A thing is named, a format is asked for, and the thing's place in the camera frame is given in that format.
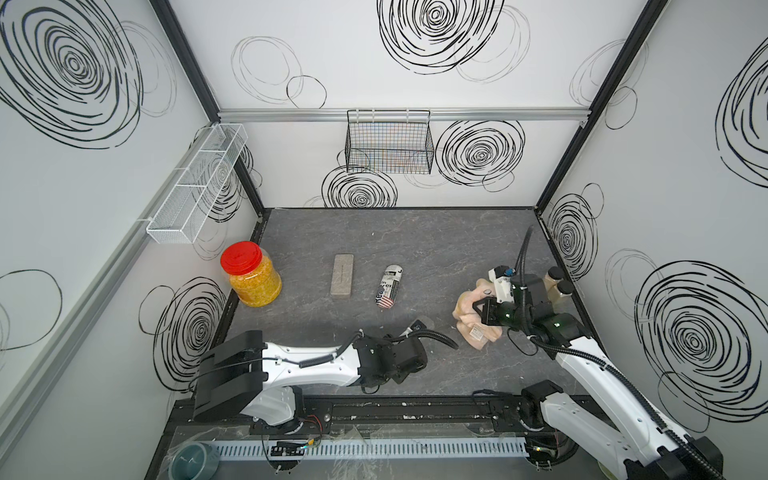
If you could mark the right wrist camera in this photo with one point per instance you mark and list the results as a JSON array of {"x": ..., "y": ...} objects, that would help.
[{"x": 501, "y": 277}]

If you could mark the red lid yellow jar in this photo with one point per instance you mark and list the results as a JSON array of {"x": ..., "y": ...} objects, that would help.
[{"x": 251, "y": 273}]

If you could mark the teal tape roll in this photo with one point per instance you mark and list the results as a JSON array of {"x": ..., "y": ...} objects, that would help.
[{"x": 194, "y": 461}]

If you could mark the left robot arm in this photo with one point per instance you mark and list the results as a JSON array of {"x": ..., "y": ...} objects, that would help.
[{"x": 250, "y": 376}]

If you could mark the white slotted cable duct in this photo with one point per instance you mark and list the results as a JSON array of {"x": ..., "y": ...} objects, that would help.
[{"x": 373, "y": 449}]

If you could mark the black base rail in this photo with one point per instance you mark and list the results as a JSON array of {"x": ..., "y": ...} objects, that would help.
[{"x": 505, "y": 413}]

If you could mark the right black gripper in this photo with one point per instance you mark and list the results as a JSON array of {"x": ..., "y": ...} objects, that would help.
[{"x": 486, "y": 311}]

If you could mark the white mesh shelf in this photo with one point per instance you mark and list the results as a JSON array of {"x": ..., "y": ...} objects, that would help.
[{"x": 203, "y": 176}]

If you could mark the grey oval eyeglass case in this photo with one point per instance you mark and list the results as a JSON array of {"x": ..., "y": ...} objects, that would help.
[{"x": 426, "y": 320}]

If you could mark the brown spice bottle far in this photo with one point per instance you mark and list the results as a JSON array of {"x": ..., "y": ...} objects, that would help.
[{"x": 553, "y": 276}]

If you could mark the black wire basket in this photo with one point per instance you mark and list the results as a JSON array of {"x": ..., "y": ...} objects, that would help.
[{"x": 389, "y": 141}]

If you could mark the grey rectangular eyeglass case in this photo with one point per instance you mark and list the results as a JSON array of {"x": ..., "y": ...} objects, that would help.
[{"x": 342, "y": 276}]

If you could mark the brown spice bottle near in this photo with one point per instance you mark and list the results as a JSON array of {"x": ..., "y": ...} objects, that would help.
[{"x": 560, "y": 292}]

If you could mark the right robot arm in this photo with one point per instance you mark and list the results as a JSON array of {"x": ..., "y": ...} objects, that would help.
[{"x": 636, "y": 440}]

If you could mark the brown spice bottle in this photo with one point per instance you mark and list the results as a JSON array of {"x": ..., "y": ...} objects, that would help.
[
  {"x": 553, "y": 276},
  {"x": 560, "y": 292}
]

